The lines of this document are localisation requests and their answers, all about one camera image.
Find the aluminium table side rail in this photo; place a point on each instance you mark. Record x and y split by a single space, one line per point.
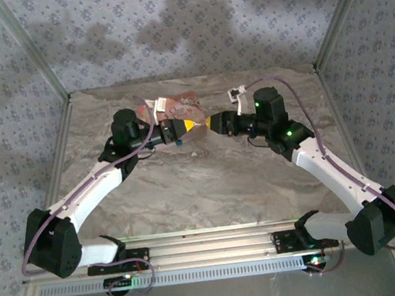
60 142
334 111

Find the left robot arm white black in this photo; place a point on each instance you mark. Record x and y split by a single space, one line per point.
91 188

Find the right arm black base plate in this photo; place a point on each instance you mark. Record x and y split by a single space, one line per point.
283 242

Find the aluminium mounting rail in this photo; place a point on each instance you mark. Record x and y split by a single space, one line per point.
208 246

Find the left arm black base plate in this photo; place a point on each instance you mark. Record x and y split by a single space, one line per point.
138 256

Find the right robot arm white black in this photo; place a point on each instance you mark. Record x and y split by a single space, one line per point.
325 169

